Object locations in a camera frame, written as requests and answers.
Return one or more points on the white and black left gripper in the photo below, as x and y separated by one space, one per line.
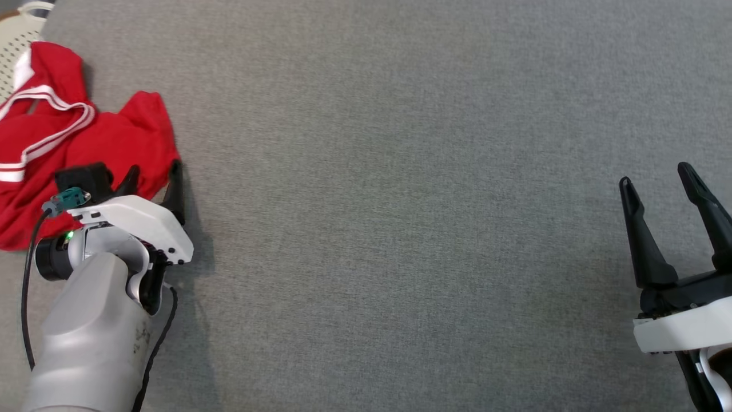
148 226

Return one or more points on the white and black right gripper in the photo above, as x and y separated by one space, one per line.
686 326

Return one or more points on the red t-shirt with striped collar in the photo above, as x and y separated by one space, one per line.
114 143

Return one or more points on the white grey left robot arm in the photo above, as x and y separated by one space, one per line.
86 332

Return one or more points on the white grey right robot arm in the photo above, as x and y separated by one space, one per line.
721 372

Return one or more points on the cream perforated laundry basket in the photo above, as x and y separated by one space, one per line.
14 34

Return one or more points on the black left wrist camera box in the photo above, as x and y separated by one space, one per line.
86 178

